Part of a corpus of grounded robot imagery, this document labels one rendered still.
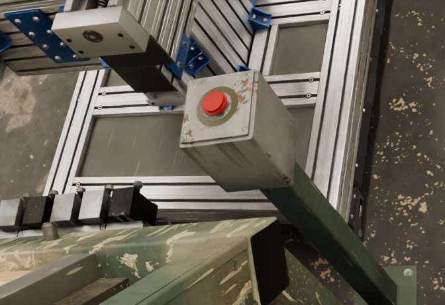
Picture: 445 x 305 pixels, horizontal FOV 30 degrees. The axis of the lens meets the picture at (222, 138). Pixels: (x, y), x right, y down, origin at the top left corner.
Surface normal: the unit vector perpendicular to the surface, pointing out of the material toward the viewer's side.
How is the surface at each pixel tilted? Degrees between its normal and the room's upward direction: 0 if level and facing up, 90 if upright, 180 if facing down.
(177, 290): 90
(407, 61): 0
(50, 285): 90
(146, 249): 35
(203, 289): 90
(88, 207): 0
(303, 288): 90
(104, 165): 0
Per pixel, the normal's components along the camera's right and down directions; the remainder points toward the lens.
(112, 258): -0.40, 0.14
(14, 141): -0.42, -0.46
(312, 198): 0.90, -0.11
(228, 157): -0.10, 0.88
